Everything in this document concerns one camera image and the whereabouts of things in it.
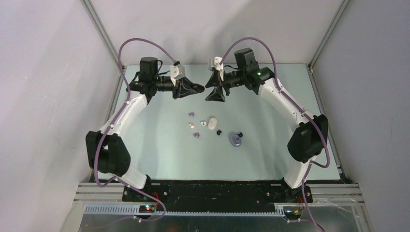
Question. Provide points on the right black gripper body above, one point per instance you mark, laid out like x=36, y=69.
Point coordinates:
x=227, y=82

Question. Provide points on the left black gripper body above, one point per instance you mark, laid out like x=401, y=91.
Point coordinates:
x=176, y=90

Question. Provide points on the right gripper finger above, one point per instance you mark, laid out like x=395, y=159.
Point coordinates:
x=216, y=95
x=214, y=79

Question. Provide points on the white earbud charging case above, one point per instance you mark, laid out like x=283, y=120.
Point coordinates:
x=212, y=123

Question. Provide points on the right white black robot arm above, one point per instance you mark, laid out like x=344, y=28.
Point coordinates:
x=310, y=131

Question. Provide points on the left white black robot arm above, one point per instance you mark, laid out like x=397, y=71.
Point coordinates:
x=107, y=152

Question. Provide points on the purple earbud charging case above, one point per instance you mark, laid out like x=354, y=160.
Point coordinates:
x=235, y=140

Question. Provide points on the left controller board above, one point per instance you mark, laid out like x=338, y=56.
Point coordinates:
x=149, y=209

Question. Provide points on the controller board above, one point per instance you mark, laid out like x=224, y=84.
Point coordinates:
x=293, y=215
x=149, y=209

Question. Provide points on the right controller board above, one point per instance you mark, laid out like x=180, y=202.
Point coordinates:
x=293, y=215

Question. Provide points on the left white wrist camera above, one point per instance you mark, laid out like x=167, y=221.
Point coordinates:
x=177, y=72

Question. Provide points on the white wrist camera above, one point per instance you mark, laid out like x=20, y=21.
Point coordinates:
x=215, y=63
x=177, y=72

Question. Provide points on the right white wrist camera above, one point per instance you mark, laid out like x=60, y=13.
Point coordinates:
x=215, y=63

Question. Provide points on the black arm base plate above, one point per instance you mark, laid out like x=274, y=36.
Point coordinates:
x=275, y=191

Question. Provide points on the aluminium frame rail front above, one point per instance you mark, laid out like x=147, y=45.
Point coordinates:
x=117, y=199

